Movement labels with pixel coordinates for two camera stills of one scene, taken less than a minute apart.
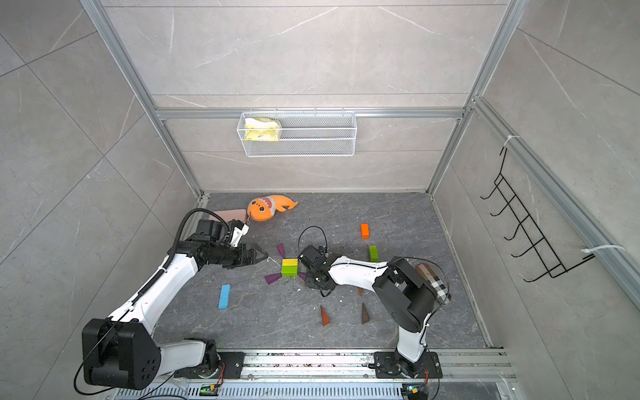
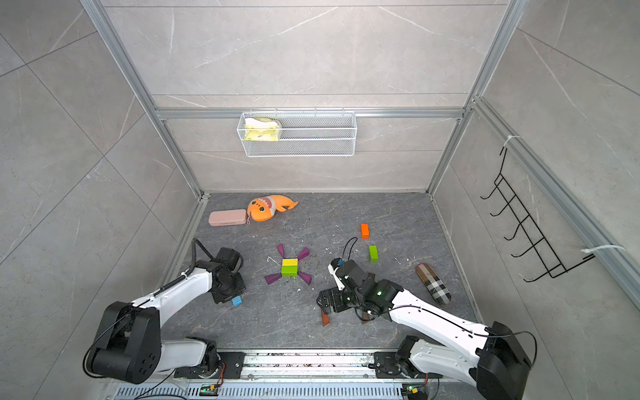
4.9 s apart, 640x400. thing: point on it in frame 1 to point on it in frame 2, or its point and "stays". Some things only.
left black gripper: (249, 257) to (242, 287)
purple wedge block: (272, 277) stays
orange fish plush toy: (266, 207) stays
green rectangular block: (289, 271) stays
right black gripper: (309, 281) to (334, 293)
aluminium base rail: (341, 375) stays
